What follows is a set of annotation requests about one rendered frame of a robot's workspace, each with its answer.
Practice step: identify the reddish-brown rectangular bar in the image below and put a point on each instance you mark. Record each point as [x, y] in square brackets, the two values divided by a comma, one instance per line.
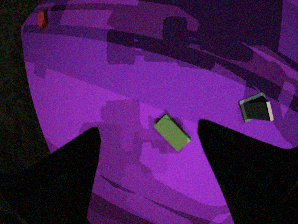
[42, 18]

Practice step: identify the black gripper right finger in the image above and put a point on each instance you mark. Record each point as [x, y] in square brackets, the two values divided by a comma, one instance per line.
[254, 177]

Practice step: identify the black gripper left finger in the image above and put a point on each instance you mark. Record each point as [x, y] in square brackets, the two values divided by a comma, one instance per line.
[57, 189]

